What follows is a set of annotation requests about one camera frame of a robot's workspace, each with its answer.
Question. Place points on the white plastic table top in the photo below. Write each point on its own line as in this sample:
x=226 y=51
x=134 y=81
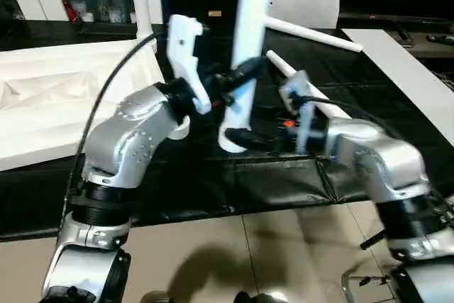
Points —
x=57 y=97

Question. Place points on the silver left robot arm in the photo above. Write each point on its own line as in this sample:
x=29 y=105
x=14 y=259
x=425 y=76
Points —
x=120 y=147

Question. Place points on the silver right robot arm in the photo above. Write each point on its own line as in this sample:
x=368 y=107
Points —
x=383 y=161

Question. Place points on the black work mat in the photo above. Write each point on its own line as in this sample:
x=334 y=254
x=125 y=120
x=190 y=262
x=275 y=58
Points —
x=284 y=182

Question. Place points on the small brown block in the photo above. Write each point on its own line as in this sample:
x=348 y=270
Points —
x=215 y=13

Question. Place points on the white plastic bag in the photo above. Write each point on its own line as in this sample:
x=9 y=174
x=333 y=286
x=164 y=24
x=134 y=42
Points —
x=308 y=1

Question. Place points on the flat white board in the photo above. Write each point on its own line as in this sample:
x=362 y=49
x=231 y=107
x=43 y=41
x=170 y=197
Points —
x=404 y=69

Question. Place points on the grey right robot foot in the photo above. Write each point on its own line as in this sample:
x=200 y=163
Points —
x=259 y=297

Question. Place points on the grey robot foot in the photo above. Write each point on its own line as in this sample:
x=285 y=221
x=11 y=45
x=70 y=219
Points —
x=156 y=298
x=259 y=297

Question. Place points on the grey left robot foot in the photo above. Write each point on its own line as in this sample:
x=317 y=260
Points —
x=156 y=298

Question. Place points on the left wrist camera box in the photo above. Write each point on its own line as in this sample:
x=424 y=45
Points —
x=186 y=54

